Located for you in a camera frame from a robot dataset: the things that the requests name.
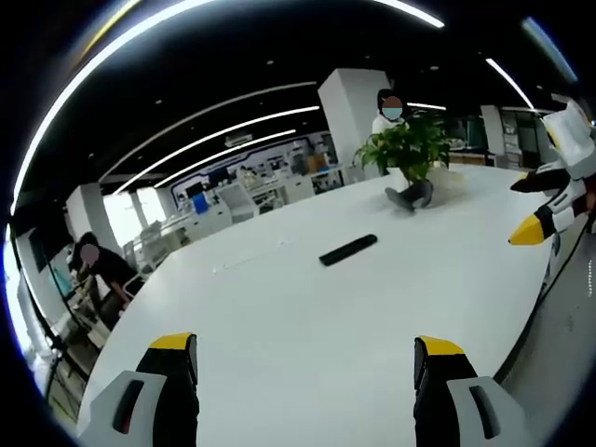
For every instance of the black remote control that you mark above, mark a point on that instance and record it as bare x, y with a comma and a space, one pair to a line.
348, 250

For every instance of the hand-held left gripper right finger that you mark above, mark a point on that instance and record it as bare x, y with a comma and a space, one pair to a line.
447, 391

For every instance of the white table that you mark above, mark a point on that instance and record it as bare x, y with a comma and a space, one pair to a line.
326, 298

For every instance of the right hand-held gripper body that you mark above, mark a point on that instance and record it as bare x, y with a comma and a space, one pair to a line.
569, 135

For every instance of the white equipment cabinet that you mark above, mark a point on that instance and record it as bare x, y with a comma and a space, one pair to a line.
236, 199

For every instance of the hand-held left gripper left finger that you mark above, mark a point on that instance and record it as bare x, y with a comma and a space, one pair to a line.
160, 386

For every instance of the white square pillar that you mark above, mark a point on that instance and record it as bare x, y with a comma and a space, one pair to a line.
347, 121

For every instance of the green potted plant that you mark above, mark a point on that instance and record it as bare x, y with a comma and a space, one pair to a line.
410, 153

